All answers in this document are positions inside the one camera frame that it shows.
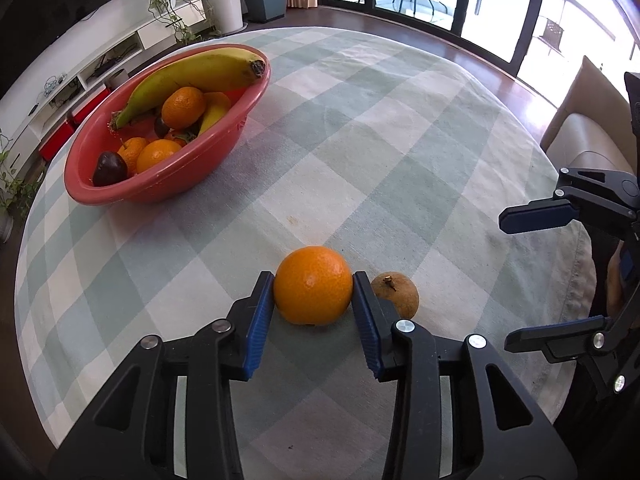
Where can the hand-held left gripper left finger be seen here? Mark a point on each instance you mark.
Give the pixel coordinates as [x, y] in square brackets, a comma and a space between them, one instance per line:
[260, 325]

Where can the smooth orange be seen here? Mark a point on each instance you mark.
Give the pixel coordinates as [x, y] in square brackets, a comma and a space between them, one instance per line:
[312, 285]
[159, 156]
[131, 152]

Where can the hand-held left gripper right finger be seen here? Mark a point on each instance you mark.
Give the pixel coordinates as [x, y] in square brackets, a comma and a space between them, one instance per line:
[367, 330]

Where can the red plastic bowl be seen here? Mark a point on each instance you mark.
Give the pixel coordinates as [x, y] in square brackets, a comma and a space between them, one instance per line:
[165, 187]

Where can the black wall television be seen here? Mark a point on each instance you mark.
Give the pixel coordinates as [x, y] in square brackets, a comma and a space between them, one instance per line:
[50, 5]

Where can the beige leather chair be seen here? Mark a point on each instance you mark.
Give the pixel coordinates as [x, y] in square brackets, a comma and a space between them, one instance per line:
[585, 135]

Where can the green checked tablecloth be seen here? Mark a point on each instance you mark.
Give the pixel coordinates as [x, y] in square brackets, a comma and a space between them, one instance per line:
[400, 150]

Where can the bumpy mandarin orange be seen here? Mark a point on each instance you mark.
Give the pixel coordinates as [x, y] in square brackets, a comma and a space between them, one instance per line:
[183, 107]

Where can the black remote control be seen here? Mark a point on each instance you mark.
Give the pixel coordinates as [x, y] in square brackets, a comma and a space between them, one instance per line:
[32, 109]

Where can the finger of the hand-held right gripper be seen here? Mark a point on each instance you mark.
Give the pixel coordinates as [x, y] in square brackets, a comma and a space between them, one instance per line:
[537, 216]
[550, 337]

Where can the round grey pot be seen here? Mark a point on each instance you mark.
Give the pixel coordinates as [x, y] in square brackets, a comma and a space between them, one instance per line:
[118, 80]

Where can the red storage box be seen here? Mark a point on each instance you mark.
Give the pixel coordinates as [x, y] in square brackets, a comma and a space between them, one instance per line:
[90, 106]
[56, 142]

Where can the white television cabinet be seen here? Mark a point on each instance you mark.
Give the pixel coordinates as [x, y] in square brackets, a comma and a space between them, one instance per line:
[150, 27]

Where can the brown round fruit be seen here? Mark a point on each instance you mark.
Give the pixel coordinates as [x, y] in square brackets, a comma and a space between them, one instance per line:
[395, 294]

